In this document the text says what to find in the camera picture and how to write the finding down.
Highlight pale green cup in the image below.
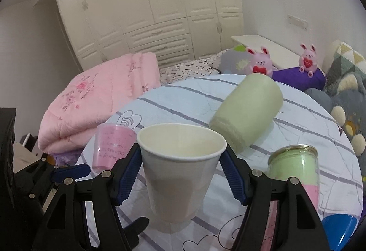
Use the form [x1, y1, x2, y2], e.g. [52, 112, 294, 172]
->
[209, 73, 283, 154]

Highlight grey flower shaped cushion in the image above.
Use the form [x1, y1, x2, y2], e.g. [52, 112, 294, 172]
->
[304, 88, 366, 157]

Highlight white bedside cabinet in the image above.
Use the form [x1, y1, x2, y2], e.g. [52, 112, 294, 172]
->
[230, 35, 301, 70]

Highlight large pink bunny plush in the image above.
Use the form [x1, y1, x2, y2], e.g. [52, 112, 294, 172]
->
[245, 46, 273, 77]

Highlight triangle pattern cushion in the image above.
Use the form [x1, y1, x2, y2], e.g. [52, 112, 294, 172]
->
[323, 40, 366, 97]

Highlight cream wardrobe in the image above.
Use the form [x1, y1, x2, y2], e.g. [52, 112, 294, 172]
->
[51, 0, 245, 71]

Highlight clear jar green pink filling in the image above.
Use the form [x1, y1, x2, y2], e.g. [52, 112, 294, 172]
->
[267, 145, 319, 216]

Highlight white paper cup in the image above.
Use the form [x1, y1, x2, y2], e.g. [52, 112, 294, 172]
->
[137, 123, 228, 224]

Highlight blue plastic cup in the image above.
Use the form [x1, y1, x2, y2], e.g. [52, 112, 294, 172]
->
[322, 214, 359, 251]

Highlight pink floral quilt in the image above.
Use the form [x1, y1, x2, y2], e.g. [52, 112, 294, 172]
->
[38, 52, 162, 154]

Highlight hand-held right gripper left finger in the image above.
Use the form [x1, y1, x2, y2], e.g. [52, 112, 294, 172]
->
[31, 144, 150, 251]

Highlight pink clear plastic cup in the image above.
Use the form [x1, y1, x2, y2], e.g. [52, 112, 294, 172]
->
[92, 123, 138, 172]

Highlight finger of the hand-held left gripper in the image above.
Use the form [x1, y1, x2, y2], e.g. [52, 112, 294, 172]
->
[14, 158, 91, 213]

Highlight purple cloth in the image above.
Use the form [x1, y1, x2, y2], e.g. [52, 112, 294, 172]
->
[53, 151, 83, 167]

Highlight heart print sheet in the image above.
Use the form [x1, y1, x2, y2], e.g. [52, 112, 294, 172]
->
[159, 49, 229, 85]

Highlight purple pillow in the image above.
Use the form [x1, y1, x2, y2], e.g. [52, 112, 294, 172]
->
[272, 66, 326, 91]

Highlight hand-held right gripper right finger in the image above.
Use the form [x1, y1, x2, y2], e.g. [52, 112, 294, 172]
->
[219, 149, 331, 251]

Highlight small pink bunny plush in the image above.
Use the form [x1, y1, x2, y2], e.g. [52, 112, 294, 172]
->
[299, 43, 318, 73]

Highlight white wall socket strip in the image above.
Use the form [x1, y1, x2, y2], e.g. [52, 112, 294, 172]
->
[287, 14, 309, 30]

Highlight grey flower print pillow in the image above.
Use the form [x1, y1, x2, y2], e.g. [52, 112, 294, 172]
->
[213, 45, 258, 75]

